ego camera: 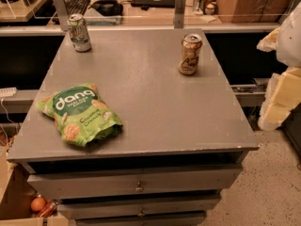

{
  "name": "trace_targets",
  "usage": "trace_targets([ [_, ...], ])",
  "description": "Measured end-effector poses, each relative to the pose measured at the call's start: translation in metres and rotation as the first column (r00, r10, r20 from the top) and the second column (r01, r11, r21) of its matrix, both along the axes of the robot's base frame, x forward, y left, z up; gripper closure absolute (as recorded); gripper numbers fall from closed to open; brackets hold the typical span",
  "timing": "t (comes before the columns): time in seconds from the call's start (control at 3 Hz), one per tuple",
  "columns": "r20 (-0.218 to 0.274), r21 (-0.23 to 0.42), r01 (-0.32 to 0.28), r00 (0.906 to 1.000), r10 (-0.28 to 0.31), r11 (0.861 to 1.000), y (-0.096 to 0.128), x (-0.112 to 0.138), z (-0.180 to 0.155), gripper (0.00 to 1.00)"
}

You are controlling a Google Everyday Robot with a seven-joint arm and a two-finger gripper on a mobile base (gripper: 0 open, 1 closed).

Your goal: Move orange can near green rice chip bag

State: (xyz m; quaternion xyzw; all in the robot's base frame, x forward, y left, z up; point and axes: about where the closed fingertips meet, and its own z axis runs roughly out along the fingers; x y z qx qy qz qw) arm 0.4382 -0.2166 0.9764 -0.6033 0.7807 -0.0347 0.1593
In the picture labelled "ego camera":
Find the green white soda can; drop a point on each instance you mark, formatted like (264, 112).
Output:
(78, 33)

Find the grey middle drawer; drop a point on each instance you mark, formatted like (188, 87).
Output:
(139, 207)

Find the green rice chip bag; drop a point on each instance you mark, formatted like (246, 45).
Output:
(81, 115)

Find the orange ball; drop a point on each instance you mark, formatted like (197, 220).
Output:
(37, 204)

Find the black keyboard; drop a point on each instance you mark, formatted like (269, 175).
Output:
(70, 7)

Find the white power strip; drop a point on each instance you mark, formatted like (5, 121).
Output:
(7, 92)

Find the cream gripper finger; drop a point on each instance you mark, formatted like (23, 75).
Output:
(282, 96)
(268, 43)

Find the black laptop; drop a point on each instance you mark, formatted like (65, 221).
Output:
(153, 3)

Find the red bottle in box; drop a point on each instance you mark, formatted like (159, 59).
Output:
(47, 210)

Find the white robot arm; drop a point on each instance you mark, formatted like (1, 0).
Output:
(288, 46)

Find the cans on back desk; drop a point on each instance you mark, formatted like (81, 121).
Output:
(205, 7)

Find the grey drawer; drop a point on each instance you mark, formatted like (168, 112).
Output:
(172, 219)
(139, 207)
(134, 181)

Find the cardboard box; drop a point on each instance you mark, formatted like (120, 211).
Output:
(16, 195)

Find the orange soda can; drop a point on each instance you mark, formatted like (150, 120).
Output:
(191, 45)

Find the black headphones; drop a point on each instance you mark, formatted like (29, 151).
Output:
(108, 7)

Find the grey top drawer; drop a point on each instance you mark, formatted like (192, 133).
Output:
(134, 181)

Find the grey bottom drawer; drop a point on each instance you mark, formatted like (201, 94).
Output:
(172, 219)

